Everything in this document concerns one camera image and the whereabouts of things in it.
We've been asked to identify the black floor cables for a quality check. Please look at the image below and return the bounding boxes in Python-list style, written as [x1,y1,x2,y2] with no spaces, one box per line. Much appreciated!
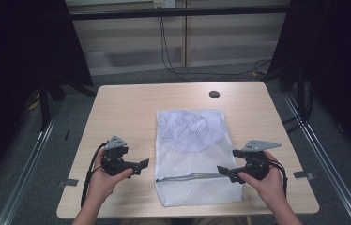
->
[282,87,315,135]

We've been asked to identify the person's left hand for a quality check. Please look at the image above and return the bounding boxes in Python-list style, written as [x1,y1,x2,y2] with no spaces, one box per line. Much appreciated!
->
[86,148,135,203]

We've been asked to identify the white mesh laundry bag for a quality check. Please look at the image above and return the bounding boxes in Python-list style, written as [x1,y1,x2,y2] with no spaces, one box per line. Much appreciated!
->
[154,108,245,208]

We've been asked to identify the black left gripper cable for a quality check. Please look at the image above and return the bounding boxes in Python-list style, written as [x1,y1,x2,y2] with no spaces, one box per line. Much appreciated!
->
[80,141,110,209]

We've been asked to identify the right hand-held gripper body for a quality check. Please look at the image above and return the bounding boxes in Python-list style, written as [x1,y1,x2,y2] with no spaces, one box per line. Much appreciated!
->
[232,139,282,182]

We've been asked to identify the black hanging wall cable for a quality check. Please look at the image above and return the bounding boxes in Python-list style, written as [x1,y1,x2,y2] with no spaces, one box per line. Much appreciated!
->
[159,7,273,83]

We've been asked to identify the metal floor rail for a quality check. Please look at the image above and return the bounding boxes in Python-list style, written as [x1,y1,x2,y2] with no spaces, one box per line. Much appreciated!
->
[0,102,63,225]
[283,93,351,225]

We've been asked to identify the person's right hand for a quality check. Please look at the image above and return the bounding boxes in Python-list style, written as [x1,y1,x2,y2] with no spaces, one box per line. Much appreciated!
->
[237,150,287,210]

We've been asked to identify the white garment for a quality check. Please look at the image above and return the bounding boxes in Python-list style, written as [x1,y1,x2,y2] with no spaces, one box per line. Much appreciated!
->
[163,110,224,154]

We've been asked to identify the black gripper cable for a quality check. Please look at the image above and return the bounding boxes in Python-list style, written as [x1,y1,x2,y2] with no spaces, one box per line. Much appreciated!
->
[268,158,289,199]
[80,141,110,209]

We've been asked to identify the grey table edge bracket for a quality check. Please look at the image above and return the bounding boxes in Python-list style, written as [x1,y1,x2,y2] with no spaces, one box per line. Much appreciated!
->
[292,170,315,181]
[57,178,80,188]

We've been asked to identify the black metal stand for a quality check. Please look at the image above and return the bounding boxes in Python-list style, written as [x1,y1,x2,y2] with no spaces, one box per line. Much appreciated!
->
[38,82,53,132]

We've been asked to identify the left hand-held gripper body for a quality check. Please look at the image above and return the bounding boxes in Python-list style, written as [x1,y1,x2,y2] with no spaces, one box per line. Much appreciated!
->
[100,135,134,176]

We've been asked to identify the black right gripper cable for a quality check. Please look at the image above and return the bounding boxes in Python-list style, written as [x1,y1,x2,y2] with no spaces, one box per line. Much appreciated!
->
[268,158,289,199]

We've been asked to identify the black curtain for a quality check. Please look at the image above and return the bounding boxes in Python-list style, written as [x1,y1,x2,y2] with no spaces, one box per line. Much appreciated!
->
[267,0,351,163]
[0,0,95,191]

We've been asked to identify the black horizontal frame bar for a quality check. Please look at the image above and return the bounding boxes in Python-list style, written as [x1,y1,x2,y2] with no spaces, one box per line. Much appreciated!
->
[69,5,290,22]

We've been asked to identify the white wall power outlet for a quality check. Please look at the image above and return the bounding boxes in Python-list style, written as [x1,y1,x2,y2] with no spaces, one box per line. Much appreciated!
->
[153,0,176,9]

